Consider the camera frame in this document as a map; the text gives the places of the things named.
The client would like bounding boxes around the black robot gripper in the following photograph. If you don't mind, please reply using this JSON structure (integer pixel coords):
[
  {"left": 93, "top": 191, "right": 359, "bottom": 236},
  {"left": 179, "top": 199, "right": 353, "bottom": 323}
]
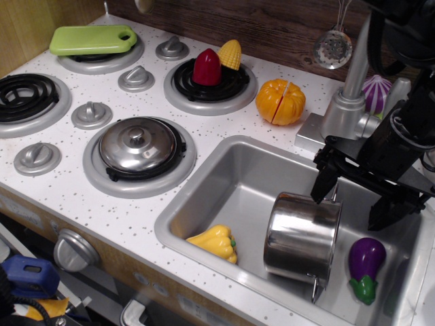
[{"left": 311, "top": 99, "right": 434, "bottom": 231}]

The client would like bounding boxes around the stainless steel pot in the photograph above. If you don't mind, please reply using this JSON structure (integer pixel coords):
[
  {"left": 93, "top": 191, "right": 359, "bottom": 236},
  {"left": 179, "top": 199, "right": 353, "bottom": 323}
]
[{"left": 263, "top": 189, "right": 342, "bottom": 303}]

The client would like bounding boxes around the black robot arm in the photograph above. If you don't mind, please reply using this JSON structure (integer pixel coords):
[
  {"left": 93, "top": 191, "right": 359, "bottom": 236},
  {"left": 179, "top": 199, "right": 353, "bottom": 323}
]
[{"left": 311, "top": 1, "right": 434, "bottom": 231}]

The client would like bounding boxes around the silver toy sink basin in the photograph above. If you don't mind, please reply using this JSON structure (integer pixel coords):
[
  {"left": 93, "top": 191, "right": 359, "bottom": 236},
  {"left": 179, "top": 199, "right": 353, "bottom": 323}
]
[{"left": 155, "top": 136, "right": 434, "bottom": 325}]

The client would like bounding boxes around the steel pot lid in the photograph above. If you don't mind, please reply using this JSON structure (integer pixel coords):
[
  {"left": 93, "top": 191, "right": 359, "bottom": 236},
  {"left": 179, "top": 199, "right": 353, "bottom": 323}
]
[{"left": 99, "top": 117, "right": 181, "bottom": 175}]

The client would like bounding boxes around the purple toy eggplant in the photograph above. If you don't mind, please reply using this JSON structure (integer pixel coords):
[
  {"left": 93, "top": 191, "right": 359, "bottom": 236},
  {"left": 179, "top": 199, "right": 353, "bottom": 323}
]
[{"left": 348, "top": 238, "right": 386, "bottom": 306}]

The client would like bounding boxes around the silver toy faucet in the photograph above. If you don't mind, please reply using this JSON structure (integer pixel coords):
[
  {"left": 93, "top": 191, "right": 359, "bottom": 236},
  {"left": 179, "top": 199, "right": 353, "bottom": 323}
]
[{"left": 294, "top": 13, "right": 414, "bottom": 154}]

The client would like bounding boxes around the purple white toy onion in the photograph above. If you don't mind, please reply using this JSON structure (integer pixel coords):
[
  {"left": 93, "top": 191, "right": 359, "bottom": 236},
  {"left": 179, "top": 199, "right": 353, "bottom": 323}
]
[{"left": 362, "top": 75, "right": 392, "bottom": 117}]

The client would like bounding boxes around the orange toy pumpkin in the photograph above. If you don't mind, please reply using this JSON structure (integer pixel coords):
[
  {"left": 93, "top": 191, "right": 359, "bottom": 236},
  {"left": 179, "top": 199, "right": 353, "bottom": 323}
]
[{"left": 256, "top": 79, "right": 306, "bottom": 126}]

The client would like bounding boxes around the hanging metal strainer spoon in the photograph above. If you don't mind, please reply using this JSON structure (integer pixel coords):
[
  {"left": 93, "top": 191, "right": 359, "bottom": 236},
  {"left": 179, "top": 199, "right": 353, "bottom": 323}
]
[{"left": 313, "top": 1, "right": 353, "bottom": 70}]

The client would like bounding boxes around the yellow toy bell pepper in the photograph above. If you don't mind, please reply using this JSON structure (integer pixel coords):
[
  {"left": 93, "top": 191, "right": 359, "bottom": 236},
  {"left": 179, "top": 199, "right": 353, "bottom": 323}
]
[{"left": 186, "top": 224, "right": 238, "bottom": 264}]

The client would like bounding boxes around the back right stove burner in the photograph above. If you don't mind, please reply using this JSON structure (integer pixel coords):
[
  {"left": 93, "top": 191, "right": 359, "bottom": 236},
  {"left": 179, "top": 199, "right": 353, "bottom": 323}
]
[{"left": 163, "top": 59, "right": 258, "bottom": 116}]

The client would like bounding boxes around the stove burner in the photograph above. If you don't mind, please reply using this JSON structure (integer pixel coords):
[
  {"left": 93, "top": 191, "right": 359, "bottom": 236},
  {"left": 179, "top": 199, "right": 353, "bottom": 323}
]
[
  {"left": 1, "top": 73, "right": 72, "bottom": 139},
  {"left": 83, "top": 117, "right": 196, "bottom": 199},
  {"left": 58, "top": 38, "right": 145, "bottom": 75},
  {"left": 163, "top": 59, "right": 258, "bottom": 116}
]

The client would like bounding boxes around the yellow toy corn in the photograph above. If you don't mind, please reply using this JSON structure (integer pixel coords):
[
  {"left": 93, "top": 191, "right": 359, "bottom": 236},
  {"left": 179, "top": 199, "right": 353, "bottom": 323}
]
[{"left": 217, "top": 39, "right": 242, "bottom": 71}]

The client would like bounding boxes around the red toy pepper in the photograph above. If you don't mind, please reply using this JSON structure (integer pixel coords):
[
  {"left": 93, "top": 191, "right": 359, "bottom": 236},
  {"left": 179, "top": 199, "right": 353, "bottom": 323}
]
[{"left": 192, "top": 48, "right": 222, "bottom": 86}]

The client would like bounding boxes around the front right stove burner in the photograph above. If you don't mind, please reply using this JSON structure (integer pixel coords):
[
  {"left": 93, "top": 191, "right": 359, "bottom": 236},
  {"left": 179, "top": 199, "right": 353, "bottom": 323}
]
[{"left": 83, "top": 117, "right": 196, "bottom": 199}]

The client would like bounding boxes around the silver stove knob back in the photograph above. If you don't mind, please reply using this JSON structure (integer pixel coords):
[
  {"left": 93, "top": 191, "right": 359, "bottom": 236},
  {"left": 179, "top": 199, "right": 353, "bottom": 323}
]
[{"left": 155, "top": 36, "right": 190, "bottom": 61}]

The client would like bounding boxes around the silver stove knob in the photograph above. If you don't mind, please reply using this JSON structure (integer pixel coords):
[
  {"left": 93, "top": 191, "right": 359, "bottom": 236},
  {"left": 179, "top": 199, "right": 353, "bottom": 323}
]
[
  {"left": 71, "top": 101, "right": 113, "bottom": 130},
  {"left": 118, "top": 65, "right": 155, "bottom": 93},
  {"left": 155, "top": 36, "right": 190, "bottom": 61},
  {"left": 14, "top": 143, "right": 62, "bottom": 177}
]

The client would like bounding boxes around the silver stove knob middle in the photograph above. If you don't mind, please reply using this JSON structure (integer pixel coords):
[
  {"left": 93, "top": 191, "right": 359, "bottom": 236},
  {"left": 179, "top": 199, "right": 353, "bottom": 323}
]
[{"left": 118, "top": 65, "right": 155, "bottom": 93}]

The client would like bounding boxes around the silver stove knob left centre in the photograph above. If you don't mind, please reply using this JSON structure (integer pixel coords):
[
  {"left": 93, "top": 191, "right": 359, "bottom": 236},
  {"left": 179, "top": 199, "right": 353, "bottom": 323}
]
[{"left": 71, "top": 101, "right": 113, "bottom": 130}]

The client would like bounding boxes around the back left stove burner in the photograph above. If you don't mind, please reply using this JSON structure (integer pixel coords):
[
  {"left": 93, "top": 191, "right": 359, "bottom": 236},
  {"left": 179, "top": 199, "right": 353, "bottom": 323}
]
[{"left": 58, "top": 38, "right": 145, "bottom": 75}]

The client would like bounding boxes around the silver oven dial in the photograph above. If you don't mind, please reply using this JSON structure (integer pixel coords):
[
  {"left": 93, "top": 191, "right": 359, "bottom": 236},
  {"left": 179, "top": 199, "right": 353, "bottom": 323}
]
[{"left": 54, "top": 229, "right": 100, "bottom": 272}]

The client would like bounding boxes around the silver stove knob front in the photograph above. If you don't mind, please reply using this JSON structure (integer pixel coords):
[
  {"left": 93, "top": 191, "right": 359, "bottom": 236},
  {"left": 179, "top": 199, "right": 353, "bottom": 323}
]
[{"left": 14, "top": 143, "right": 62, "bottom": 177}]

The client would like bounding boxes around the green plastic cutting board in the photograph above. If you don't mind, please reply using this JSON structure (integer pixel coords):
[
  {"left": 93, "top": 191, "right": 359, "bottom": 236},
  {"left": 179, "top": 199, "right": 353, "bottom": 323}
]
[{"left": 49, "top": 24, "right": 137, "bottom": 56}]

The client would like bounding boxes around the front left stove burner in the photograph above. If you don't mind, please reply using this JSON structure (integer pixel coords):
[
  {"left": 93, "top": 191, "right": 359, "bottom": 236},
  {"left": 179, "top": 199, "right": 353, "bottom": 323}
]
[{"left": 1, "top": 73, "right": 72, "bottom": 139}]

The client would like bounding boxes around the blue clamp tool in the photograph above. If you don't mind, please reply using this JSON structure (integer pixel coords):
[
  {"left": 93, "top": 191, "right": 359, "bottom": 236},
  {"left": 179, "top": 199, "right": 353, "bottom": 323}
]
[{"left": 1, "top": 255, "right": 60, "bottom": 299}]

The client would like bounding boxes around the silver oven door handle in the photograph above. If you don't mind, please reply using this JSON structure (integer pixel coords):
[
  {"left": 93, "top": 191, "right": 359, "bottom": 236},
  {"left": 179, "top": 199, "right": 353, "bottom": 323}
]
[{"left": 120, "top": 299, "right": 147, "bottom": 326}]

